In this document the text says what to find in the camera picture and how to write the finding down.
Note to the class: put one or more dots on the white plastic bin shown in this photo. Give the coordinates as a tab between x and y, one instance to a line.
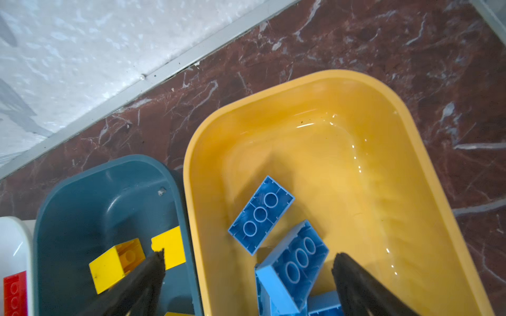
17	256

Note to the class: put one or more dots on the yellow tall brick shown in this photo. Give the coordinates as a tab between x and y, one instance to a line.
171	243

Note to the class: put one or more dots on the yellow square brick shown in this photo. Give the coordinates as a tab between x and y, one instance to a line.
115	264

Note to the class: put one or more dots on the yellow plastic bin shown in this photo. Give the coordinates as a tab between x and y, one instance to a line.
346	147

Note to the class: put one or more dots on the teal plastic bin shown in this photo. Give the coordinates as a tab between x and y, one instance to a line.
133	197

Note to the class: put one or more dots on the blue brick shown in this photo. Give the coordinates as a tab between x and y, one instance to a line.
327	304
259	216

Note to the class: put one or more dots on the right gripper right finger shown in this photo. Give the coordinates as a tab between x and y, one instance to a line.
362	294

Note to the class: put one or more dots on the blue brick low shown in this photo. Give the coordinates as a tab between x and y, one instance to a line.
290	271

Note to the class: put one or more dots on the red brick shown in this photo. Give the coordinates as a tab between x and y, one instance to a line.
15	295

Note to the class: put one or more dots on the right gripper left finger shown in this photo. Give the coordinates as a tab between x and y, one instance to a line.
138	292

